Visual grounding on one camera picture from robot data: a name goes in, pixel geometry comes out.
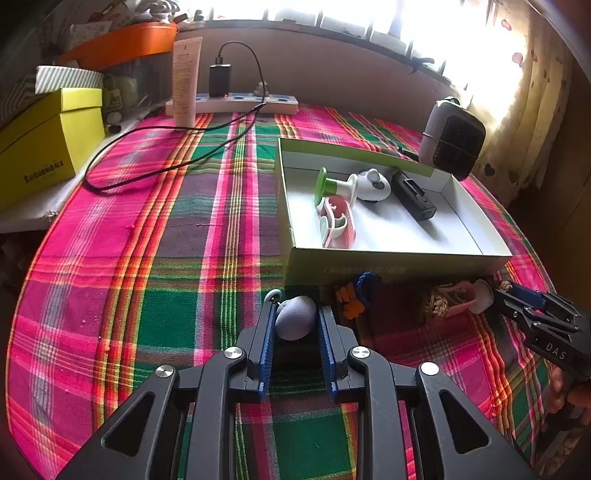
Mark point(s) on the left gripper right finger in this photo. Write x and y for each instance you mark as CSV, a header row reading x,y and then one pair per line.
x,y
334,342

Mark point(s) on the striped green white box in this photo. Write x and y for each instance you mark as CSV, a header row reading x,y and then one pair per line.
x,y
45,79

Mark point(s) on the walnut ball left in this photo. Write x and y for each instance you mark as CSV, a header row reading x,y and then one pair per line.
x,y
435,306

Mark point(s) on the person right hand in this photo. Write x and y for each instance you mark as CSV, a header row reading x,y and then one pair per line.
x,y
559,395

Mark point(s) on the walnut ball right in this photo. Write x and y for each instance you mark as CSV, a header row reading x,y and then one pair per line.
x,y
506,286

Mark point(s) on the plaid pink green cloth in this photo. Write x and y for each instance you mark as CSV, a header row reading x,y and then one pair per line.
x,y
168,271

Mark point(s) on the green white spool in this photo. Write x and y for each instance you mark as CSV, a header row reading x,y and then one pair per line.
x,y
326,187

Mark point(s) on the walnut ball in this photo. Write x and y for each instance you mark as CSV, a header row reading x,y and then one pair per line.
x,y
435,306
506,286

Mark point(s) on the black rectangular device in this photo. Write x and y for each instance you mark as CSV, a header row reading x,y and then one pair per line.
x,y
412,197

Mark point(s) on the pink clip holder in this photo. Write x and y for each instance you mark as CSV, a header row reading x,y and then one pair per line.
x,y
337,227

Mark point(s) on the white power strip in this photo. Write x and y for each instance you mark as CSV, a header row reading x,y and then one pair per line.
x,y
244,102

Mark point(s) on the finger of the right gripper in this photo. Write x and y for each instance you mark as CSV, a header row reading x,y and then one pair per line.
x,y
519,311
549,304

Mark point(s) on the black charger adapter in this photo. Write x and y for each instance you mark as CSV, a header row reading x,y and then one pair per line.
x,y
219,78

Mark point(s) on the pink white spoon toy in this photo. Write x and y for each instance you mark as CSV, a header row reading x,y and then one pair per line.
x,y
464,296

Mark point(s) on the green white cardboard box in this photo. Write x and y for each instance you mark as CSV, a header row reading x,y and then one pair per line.
x,y
458,241

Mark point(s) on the white ball keychain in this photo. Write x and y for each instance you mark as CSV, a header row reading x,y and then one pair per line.
x,y
290,319

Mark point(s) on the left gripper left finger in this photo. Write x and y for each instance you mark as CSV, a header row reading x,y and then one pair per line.
x,y
258,344

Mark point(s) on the patterned beige curtain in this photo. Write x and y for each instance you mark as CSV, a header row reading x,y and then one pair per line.
x,y
521,84

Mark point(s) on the blue orange knitted toy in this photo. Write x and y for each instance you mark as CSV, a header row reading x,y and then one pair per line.
x,y
357,296

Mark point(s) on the beige cream tube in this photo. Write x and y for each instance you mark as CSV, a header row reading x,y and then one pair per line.
x,y
185,66

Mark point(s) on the small grey fan heater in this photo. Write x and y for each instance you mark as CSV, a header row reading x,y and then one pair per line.
x,y
452,139

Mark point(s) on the orange tray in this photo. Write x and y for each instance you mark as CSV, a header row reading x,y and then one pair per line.
x,y
122,45

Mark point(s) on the yellow shoe box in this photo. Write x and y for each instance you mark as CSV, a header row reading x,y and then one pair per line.
x,y
49,142

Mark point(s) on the white panda toy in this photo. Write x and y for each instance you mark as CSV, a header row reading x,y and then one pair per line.
x,y
372,186

